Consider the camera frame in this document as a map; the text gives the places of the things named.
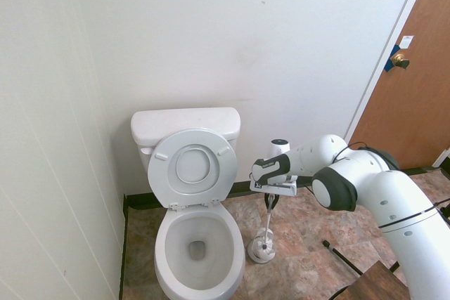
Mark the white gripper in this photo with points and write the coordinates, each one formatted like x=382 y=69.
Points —
x=277 y=188

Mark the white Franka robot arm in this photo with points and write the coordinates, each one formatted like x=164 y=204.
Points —
x=386 y=191

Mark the white toilet brush holder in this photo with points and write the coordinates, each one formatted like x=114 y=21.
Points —
x=254 y=249

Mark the white toilet bowl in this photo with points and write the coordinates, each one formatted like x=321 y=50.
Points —
x=211 y=272

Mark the white toilet seat and lid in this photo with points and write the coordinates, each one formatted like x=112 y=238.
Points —
x=161 y=177

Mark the white toilet tank lid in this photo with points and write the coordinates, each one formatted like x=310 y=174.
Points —
x=183 y=121

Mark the dark wooden table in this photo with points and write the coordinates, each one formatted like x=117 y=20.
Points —
x=376 y=282

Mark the blue tape strip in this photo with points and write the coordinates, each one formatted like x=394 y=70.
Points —
x=389 y=64

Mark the brown wooden door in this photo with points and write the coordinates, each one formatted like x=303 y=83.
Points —
x=415 y=85

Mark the brass door knob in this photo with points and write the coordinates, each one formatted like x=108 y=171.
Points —
x=399 y=58

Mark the white door sticker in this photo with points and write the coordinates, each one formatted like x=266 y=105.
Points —
x=406 y=41

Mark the black camera tripod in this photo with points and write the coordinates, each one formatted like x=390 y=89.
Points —
x=342 y=258

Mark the white door frame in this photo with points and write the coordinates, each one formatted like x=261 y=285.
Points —
x=386 y=54

